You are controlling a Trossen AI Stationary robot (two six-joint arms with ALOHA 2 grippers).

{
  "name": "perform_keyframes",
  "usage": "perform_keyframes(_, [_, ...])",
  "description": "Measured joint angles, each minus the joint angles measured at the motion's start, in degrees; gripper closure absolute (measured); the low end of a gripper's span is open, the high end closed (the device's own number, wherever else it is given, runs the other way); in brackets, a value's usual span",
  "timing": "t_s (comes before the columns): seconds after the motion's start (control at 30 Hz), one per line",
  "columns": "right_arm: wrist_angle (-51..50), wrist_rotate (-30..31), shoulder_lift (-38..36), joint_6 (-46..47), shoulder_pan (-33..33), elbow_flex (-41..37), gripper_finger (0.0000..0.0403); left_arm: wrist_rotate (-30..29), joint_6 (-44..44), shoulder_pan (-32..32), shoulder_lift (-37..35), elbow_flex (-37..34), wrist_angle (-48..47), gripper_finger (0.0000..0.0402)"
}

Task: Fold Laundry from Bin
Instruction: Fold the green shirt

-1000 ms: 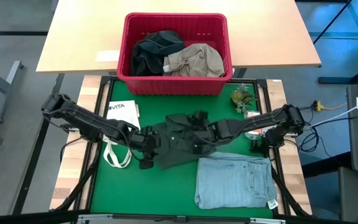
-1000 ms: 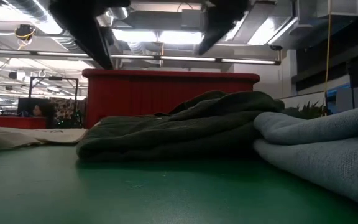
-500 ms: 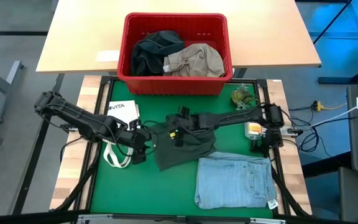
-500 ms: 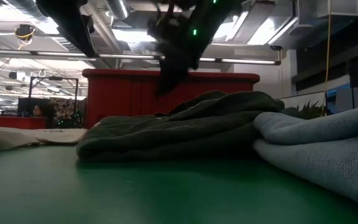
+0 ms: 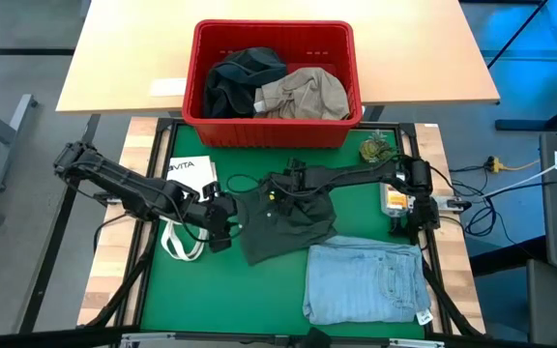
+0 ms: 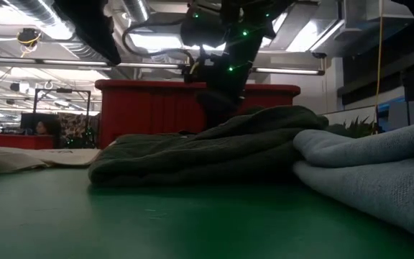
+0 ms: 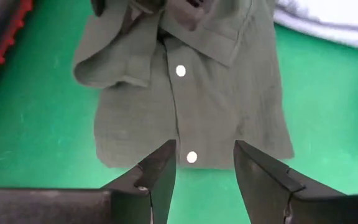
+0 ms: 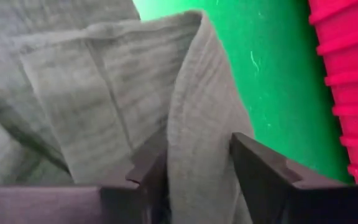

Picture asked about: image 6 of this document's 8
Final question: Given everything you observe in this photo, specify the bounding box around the round silver ventilation duct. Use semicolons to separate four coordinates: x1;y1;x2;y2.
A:
122;0;151;23
5;0;104;60

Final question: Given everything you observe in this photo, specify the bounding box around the white ceiling box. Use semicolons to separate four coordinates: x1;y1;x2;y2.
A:
366;0;414;19

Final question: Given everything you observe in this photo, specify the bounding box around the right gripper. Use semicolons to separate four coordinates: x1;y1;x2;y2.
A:
183;34;257;130

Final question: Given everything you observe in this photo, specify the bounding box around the large red plastic laundry bin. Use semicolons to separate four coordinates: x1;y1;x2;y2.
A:
95;79;301;149

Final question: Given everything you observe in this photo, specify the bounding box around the person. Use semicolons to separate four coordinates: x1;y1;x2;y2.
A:
34;119;63;149

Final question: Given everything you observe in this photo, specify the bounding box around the cream folded cloth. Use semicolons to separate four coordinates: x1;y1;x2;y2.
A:
0;145;102;176

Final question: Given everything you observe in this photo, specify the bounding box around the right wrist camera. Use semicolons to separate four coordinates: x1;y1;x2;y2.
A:
180;12;228;50

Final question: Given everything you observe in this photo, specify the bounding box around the long ceiling light bar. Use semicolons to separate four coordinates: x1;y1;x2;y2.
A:
0;55;326;76

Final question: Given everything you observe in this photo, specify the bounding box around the small red bin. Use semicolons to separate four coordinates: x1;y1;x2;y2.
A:
0;132;55;150

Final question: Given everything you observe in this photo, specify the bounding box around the black ceiling device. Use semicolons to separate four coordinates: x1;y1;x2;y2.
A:
16;27;42;47

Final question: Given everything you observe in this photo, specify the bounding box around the dark green hooded sweatshirt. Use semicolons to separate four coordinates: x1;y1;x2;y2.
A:
88;105;329;187

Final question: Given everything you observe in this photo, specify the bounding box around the grey flat board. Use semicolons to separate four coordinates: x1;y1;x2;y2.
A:
388;100;414;125

